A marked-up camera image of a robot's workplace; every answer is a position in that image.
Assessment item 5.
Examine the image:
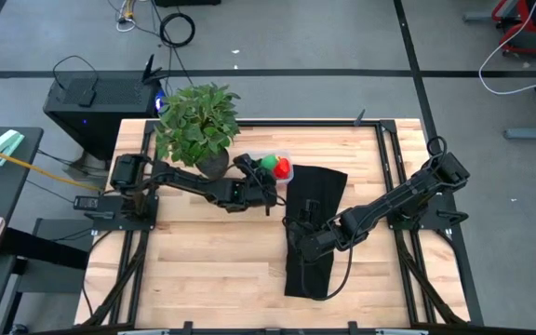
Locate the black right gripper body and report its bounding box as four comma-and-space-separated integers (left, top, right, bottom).
290, 218, 346, 264

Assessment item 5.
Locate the black power adapter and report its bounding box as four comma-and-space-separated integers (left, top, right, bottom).
73, 194, 101, 210

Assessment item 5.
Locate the green potted tree black pot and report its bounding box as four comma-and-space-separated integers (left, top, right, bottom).
154, 82, 242, 181

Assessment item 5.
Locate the red black chair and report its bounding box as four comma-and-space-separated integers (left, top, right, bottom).
490, 0, 536, 60

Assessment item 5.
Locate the pink toy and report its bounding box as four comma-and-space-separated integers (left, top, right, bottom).
272, 156, 292, 181

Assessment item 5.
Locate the clear plastic tupperware container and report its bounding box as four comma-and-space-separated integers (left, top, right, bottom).
242, 149, 296, 185

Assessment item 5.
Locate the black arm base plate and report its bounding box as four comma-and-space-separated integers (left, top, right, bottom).
387, 190, 470, 232
91, 194, 160, 233

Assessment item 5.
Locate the black desk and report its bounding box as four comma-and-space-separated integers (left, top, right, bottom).
0, 125, 45, 224

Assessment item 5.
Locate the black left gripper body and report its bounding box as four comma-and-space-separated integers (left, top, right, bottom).
243, 167, 279, 210

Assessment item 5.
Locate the mint green stapler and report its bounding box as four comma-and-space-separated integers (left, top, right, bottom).
0, 128, 26, 168

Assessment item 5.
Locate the white cable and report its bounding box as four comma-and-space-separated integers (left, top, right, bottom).
477, 0, 536, 97

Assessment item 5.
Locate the black computer tower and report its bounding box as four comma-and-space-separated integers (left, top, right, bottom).
43, 53, 169, 162

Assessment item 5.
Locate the black cloth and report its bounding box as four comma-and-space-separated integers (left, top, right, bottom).
283, 164, 349, 300

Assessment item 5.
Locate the black aluminium table frame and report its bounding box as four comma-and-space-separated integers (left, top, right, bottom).
81, 118, 486, 329

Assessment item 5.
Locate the grey desk foot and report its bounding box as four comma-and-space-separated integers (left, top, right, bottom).
502, 124, 536, 142

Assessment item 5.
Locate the yellow cable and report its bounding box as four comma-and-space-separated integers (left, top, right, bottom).
0, 141, 104, 193

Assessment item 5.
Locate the black coiled cable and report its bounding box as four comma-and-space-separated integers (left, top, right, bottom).
159, 12, 196, 48

